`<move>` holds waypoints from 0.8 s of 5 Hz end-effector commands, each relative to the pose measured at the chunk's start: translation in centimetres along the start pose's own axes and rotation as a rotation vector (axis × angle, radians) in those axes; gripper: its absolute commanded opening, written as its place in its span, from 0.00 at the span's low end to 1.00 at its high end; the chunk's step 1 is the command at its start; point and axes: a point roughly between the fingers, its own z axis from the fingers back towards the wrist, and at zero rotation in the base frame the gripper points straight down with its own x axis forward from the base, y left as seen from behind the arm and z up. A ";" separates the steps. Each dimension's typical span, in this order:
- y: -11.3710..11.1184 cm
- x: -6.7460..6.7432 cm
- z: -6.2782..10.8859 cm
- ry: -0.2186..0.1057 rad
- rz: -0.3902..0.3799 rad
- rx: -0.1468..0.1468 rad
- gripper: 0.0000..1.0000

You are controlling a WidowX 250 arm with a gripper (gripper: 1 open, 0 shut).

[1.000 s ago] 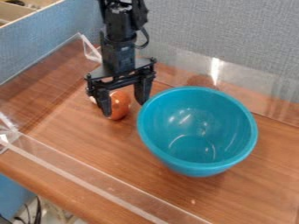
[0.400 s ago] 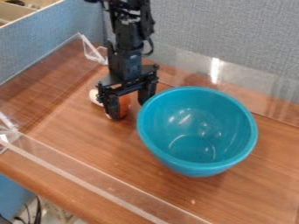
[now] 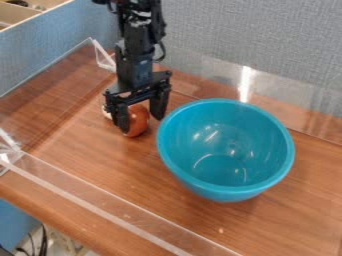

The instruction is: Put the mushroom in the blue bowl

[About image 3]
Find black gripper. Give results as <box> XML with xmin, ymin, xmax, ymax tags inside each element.
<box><xmin>104</xmin><ymin>31</ymin><xmax>172</xmax><ymax>134</ymax></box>

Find brown cap toy mushroom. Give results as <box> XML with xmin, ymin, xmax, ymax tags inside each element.
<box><xmin>100</xmin><ymin>102</ymin><xmax>150</xmax><ymax>138</ymax></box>

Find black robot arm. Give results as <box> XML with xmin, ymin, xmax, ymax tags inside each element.
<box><xmin>92</xmin><ymin>0</ymin><xmax>172</xmax><ymax>133</ymax></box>

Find blue plastic bowl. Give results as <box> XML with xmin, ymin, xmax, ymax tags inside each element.
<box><xmin>156</xmin><ymin>98</ymin><xmax>295</xmax><ymax>202</ymax></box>

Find clear acrylic back barrier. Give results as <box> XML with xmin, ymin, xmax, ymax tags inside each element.
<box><xmin>160</xmin><ymin>43</ymin><xmax>342</xmax><ymax>145</ymax></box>

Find clear acrylic barrier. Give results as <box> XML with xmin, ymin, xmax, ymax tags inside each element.
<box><xmin>0</xmin><ymin>129</ymin><xmax>241</xmax><ymax>256</ymax></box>
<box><xmin>160</xmin><ymin>43</ymin><xmax>342</xmax><ymax>145</ymax></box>

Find wooden shelf box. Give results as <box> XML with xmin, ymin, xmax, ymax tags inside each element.
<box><xmin>0</xmin><ymin>0</ymin><xmax>74</xmax><ymax>33</ymax></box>

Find clear acrylic front barrier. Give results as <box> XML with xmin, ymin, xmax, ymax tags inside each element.
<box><xmin>0</xmin><ymin>129</ymin><xmax>241</xmax><ymax>256</ymax></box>

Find clear acrylic corner bracket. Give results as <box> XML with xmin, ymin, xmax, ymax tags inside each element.
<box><xmin>90</xmin><ymin>39</ymin><xmax>116</xmax><ymax>73</ymax></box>

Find cables under table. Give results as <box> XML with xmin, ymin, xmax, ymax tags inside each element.
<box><xmin>0</xmin><ymin>223</ymin><xmax>50</xmax><ymax>256</ymax></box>

